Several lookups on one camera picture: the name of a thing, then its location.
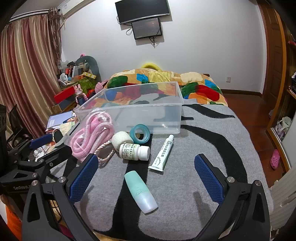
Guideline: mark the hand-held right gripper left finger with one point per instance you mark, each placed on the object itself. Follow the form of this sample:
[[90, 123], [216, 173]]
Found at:
[[84, 172]]

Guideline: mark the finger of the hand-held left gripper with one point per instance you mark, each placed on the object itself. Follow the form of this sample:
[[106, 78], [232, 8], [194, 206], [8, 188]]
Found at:
[[59, 154], [41, 141]]

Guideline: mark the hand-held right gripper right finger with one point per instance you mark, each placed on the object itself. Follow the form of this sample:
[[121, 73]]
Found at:
[[209, 176]]

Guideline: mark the white bandage roll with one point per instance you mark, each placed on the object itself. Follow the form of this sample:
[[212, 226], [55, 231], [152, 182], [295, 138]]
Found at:
[[122, 139]]

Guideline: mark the white ointment tube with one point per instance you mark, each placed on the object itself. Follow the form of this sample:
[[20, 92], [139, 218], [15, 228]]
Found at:
[[162, 154]]

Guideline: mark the white pill bottle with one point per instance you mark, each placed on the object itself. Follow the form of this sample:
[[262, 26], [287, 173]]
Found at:
[[134, 151]]

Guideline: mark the mint green squeeze bottle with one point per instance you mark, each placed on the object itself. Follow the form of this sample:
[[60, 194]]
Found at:
[[140, 191]]

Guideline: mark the teal tape roll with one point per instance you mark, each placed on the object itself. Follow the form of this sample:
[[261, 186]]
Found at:
[[140, 133]]

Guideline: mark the clear plastic storage box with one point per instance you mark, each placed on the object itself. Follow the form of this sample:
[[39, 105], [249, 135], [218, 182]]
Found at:
[[141, 109]]

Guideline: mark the blue notebook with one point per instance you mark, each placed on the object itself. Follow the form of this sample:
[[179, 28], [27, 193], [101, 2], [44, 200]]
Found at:
[[59, 120]]

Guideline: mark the red flat box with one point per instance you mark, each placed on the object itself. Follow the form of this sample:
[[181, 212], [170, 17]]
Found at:
[[66, 95]]

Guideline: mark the pink rabbit doll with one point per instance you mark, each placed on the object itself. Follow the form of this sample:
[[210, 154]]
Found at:
[[80, 92]]

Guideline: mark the striped pink curtain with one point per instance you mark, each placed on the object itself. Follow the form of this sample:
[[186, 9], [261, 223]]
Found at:
[[27, 76]]

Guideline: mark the pink rubber clog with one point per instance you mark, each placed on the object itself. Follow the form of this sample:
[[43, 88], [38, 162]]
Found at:
[[275, 159]]

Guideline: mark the green patterned box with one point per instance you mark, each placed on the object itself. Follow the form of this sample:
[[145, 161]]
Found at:
[[86, 84]]

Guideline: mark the colourful patchwork quilt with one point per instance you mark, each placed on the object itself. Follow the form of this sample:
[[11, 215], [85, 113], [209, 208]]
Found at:
[[198, 89]]

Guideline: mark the white handbag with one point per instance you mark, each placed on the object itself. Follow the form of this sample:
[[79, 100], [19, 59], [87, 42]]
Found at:
[[283, 126]]

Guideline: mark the wooden cabinet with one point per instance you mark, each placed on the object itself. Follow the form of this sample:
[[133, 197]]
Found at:
[[288, 111]]

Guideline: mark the yellow pillow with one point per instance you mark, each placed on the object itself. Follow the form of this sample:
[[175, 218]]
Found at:
[[151, 66]]

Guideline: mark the white air conditioner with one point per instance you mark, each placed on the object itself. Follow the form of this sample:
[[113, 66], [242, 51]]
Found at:
[[74, 5]]

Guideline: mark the wooden door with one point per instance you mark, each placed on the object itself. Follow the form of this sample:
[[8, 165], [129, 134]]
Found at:
[[274, 51]]

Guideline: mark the white wall socket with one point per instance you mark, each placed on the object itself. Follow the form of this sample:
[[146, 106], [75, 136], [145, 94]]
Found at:
[[228, 79]]

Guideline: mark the small black wall monitor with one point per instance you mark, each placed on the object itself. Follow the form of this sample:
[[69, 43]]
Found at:
[[146, 28]]

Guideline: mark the large black wall television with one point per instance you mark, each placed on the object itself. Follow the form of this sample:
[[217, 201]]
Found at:
[[142, 10]]

